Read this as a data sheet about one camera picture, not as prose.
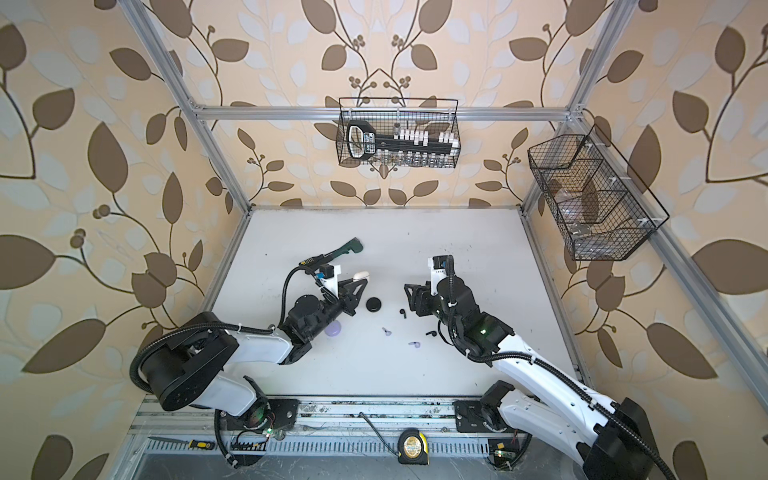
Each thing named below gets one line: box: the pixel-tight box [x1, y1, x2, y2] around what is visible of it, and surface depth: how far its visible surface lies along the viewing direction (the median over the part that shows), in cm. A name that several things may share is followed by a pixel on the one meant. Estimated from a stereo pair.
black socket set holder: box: [347, 120, 460, 160], surface depth 84 cm
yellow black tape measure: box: [398, 427, 430, 466], surface depth 69 cm
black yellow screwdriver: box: [298, 254, 325, 266], surface depth 106 cm
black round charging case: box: [366, 297, 382, 312], surface depth 96 cm
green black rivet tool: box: [312, 237, 364, 267], surface depth 110 cm
